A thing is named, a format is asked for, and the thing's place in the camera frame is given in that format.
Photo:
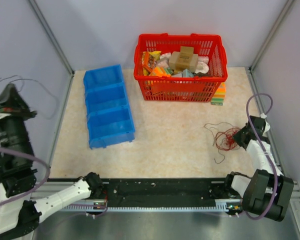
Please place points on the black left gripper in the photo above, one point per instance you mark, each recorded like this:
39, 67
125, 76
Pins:
12, 102

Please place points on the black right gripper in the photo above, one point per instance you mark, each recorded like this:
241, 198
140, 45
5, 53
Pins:
236, 136

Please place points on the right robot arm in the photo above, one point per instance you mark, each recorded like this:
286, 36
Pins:
268, 190

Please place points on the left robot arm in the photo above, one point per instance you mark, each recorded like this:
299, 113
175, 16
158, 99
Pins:
21, 173

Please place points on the colourful sponge pack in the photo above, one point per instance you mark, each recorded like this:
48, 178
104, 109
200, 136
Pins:
219, 96

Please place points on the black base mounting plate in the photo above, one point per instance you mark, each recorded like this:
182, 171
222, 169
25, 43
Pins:
164, 192

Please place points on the teal sponge package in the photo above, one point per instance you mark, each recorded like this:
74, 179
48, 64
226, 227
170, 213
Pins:
187, 74

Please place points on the brown cardboard box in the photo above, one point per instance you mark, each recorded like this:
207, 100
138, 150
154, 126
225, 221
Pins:
185, 59

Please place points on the blue plastic compartment bin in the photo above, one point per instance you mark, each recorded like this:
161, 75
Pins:
108, 113

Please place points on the red plastic shopping basket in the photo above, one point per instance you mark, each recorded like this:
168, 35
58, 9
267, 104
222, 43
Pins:
200, 88

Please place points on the orange sponge daddy box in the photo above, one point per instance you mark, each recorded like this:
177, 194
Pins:
160, 72

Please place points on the grey slotted cable duct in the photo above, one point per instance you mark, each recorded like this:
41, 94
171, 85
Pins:
210, 206

